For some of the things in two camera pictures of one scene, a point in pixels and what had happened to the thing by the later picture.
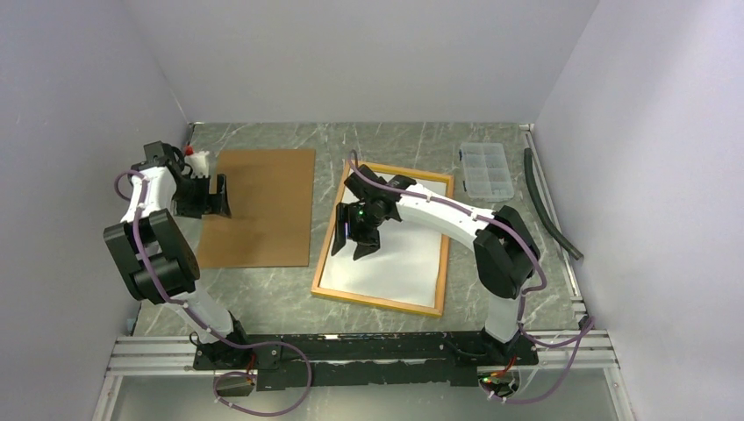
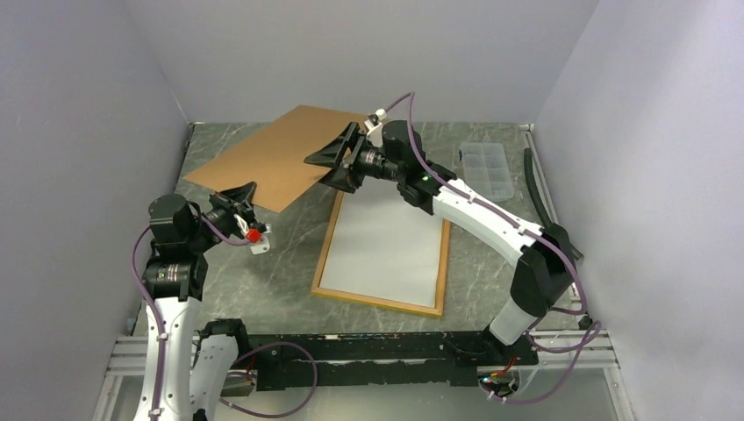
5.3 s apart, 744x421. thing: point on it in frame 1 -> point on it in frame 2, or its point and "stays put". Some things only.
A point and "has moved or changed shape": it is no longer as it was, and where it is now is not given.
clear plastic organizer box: (486, 172) stays put
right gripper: (368, 242) -> (346, 179)
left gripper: (218, 203) -> (237, 205)
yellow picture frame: (327, 247) stays put
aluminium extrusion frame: (175, 355) stays put
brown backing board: (269, 195) has moved or changed shape
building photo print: (406, 266) stays put
